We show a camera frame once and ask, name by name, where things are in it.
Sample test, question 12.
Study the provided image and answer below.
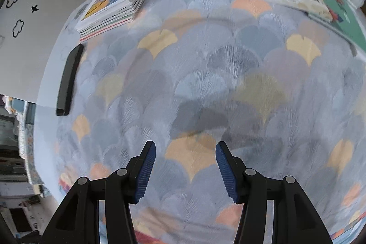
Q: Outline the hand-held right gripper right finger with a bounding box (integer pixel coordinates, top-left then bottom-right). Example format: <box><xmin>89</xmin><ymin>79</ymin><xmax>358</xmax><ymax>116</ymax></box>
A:
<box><xmin>215</xmin><ymin>141</ymin><xmax>334</xmax><ymax>244</ymax></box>

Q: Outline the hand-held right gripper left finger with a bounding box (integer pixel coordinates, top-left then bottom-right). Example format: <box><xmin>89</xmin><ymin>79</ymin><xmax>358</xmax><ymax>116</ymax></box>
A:
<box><xmin>43</xmin><ymin>140</ymin><xmax>156</xmax><ymax>244</ymax></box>

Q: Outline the ginkgo leaf patterned tablecloth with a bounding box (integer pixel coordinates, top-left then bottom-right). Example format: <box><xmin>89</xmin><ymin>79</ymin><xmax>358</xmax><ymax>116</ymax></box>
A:
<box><xmin>54</xmin><ymin>0</ymin><xmax>366</xmax><ymax>244</ymax></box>

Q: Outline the black smartphone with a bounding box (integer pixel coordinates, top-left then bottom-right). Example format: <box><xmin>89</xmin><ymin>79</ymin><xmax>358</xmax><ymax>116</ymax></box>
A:
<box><xmin>56</xmin><ymin>43</ymin><xmax>85</xmax><ymax>117</ymax></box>

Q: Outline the low cluttered shelf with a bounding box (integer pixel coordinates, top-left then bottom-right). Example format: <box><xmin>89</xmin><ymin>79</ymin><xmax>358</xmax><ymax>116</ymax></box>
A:
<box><xmin>0</xmin><ymin>94</ymin><xmax>58</xmax><ymax>236</ymax></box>

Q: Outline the green picture book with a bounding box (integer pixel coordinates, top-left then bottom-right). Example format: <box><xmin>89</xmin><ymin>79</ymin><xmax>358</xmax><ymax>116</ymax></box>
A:
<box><xmin>309</xmin><ymin>0</ymin><xmax>366</xmax><ymax>46</ymax></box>

